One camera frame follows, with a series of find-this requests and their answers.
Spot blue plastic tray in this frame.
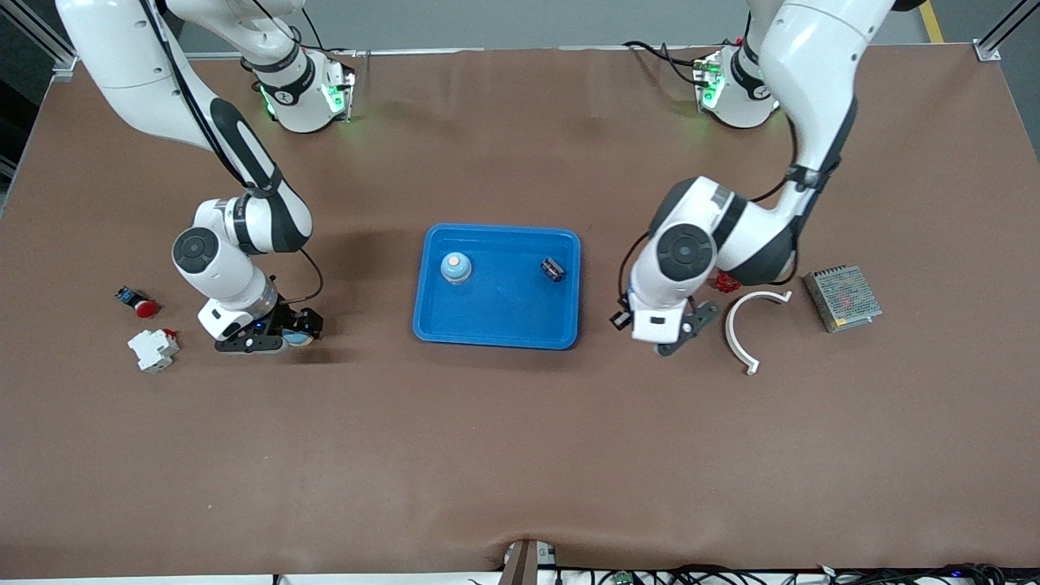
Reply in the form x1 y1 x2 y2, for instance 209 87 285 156
412 223 583 351

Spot white circuit breaker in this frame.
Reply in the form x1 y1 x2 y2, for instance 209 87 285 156
127 327 181 374

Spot brown table cover mat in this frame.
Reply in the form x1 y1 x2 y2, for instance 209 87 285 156
0 45 1040 579

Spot metal mesh power supply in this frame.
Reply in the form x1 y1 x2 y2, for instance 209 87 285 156
803 264 884 334

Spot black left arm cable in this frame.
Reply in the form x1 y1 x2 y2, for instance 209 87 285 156
617 114 815 318

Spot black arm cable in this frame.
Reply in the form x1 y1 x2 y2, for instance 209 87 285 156
142 0 325 308
617 114 815 318

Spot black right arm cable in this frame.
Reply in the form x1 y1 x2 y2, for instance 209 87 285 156
142 0 325 308

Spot white curved plastic bracket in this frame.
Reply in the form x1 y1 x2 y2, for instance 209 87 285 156
724 289 794 376

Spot red push button switch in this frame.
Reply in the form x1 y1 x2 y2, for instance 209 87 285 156
115 286 160 319

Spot brown camera post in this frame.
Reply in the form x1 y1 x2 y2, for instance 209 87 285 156
497 539 540 585

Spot black left base cable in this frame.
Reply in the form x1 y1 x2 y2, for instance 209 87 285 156
622 39 720 88

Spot black base cable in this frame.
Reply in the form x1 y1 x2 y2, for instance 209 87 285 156
299 6 359 59
622 39 720 88

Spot black right base cable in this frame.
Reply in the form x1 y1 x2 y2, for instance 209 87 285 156
299 6 359 59

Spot aluminium frame profile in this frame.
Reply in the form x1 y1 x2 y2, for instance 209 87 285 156
0 0 83 82
975 0 1040 63

